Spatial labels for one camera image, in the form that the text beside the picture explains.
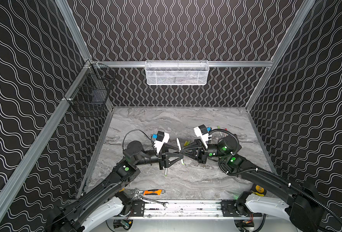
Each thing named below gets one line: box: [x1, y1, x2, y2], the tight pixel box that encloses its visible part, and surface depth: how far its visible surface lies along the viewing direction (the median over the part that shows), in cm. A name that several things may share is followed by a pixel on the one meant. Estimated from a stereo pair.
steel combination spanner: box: [133, 195, 170, 208], surface depth 79 cm
